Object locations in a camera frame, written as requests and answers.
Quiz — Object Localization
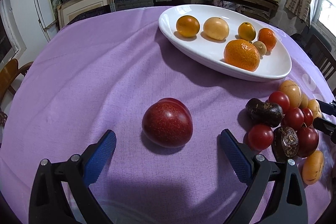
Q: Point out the small red cherry tomato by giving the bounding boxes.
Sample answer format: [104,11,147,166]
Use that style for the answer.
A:
[301,107,314,127]

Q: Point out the pale yellow loquat back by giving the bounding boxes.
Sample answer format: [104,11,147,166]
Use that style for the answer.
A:
[307,99,322,119]

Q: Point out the small dark red plum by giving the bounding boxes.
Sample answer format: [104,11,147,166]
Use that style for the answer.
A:
[297,127,319,158]

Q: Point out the striped pepino melon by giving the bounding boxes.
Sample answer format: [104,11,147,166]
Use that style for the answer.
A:
[278,80,302,107]

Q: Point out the pale yellow spotted loquat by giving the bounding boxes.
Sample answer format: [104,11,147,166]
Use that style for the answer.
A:
[302,150,324,185]

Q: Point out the red cherry tomato back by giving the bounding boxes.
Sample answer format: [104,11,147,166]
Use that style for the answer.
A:
[268,91,290,114]

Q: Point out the red cherry tomato front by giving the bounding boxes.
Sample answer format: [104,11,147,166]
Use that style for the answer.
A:
[248,124,274,151]

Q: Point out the dark purple oblong fruit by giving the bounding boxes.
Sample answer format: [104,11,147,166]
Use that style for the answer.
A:
[245,98,284,128]

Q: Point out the small orange tangerine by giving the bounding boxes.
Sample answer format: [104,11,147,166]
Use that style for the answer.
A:
[258,28,277,51]

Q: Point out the large orange tangerine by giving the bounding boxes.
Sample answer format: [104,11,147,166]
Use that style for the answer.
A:
[223,39,260,72]

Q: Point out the small yellow orange fruit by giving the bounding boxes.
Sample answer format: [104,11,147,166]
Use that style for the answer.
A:
[238,22,256,42]

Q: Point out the large yellow pear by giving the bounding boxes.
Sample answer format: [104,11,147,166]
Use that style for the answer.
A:
[203,17,230,40]

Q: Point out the large dark red plum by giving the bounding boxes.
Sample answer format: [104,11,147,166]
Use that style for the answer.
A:
[142,98,193,148]

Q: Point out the orange round persimmon fruit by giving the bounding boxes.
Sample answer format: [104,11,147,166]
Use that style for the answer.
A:
[176,15,200,38]

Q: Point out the dark wooden chair right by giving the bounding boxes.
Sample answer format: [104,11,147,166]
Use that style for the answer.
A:
[303,35,335,81]

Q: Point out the white oval plate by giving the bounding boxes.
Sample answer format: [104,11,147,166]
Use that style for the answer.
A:
[158,5,292,82]

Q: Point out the window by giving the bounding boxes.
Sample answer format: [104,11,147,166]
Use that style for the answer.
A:
[310,0,335,40]

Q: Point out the wooden chair left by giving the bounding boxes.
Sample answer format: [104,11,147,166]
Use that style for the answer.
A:
[0,58,34,106]

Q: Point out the purple tablecloth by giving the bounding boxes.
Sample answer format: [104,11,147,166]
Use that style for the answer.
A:
[0,6,336,224]

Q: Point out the cardboard framed picture box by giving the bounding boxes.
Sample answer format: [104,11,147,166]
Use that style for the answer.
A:
[58,0,113,29]

